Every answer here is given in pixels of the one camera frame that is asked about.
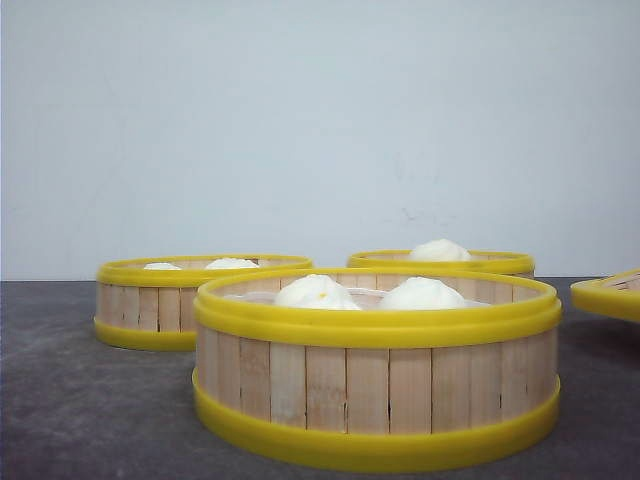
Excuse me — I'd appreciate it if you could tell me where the bamboo steamer basket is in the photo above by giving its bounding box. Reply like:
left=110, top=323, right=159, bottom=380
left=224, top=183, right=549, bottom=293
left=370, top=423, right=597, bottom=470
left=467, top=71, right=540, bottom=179
left=94, top=253, right=313, bottom=351
left=347, top=250, right=535, bottom=279
left=192, top=268, right=561, bottom=473

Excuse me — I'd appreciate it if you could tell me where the front right white bun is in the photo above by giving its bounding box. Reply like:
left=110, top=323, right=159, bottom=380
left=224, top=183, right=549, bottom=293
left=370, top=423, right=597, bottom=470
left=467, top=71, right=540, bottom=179
left=378, top=277, right=466, bottom=310

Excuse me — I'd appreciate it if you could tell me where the left basket right bun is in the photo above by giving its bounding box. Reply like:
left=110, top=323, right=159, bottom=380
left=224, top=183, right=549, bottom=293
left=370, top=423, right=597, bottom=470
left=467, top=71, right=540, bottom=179
left=204, top=257, right=259, bottom=270

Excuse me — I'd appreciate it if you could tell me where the yellow rimmed steamer lid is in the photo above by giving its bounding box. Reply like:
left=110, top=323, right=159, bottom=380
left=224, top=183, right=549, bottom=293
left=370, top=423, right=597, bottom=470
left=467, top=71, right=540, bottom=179
left=570, top=268, right=640, bottom=322

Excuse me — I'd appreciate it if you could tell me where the rear basket white bun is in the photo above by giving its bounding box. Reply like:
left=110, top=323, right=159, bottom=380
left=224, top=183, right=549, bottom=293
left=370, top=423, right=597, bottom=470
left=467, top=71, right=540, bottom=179
left=408, top=239, right=472, bottom=262

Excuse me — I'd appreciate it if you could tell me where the front left white bun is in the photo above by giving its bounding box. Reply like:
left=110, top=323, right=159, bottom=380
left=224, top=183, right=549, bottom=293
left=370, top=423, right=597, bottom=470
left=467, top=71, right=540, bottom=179
left=273, top=274, right=361, bottom=311

